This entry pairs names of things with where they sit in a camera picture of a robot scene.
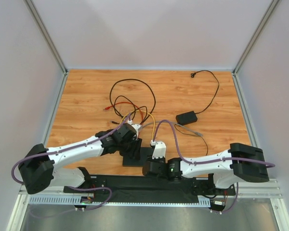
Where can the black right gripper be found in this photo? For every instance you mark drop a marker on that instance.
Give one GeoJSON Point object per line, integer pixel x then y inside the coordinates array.
{"type": "Point", "coordinates": [150, 162]}

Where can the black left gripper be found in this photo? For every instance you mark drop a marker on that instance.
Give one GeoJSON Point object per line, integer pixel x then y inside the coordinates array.
{"type": "Point", "coordinates": [134, 149]}

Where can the black network switch box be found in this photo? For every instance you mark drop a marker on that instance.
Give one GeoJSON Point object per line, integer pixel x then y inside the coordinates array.
{"type": "Point", "coordinates": [138, 160]}

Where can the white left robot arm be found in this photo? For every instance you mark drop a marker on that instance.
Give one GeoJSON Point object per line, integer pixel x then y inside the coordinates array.
{"type": "Point", "coordinates": [42, 166]}

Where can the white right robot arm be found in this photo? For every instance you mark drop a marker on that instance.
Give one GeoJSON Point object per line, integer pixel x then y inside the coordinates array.
{"type": "Point", "coordinates": [239, 163]}

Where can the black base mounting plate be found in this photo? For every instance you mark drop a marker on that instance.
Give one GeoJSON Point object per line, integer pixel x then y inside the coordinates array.
{"type": "Point", "coordinates": [149, 190]}

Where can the black power adapter brick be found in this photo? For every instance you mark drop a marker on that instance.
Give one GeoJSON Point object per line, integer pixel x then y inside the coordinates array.
{"type": "Point", "coordinates": [186, 118]}

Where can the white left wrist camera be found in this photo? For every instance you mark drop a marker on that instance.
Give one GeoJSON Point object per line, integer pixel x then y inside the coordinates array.
{"type": "Point", "coordinates": [137, 127]}

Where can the black cable teal plug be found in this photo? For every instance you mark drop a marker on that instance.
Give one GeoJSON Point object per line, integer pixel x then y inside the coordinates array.
{"type": "Point", "coordinates": [132, 93]}

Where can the grey slotted cable duct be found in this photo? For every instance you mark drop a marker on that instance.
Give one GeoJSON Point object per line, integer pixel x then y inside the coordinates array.
{"type": "Point", "coordinates": [80, 200]}

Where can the aluminium front frame rail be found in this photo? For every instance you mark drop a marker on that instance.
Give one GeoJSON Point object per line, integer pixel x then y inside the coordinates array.
{"type": "Point", "coordinates": [158, 190]}

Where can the aluminium left frame post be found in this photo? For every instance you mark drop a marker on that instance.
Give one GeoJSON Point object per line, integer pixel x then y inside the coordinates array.
{"type": "Point", "coordinates": [38, 20]}

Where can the aluminium frame post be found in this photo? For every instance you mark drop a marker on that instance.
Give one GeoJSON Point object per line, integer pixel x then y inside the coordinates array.
{"type": "Point", "coordinates": [262, 24]}
{"type": "Point", "coordinates": [38, 20]}

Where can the aluminium right frame post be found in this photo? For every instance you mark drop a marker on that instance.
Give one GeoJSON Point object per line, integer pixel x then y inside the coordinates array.
{"type": "Point", "coordinates": [262, 24]}

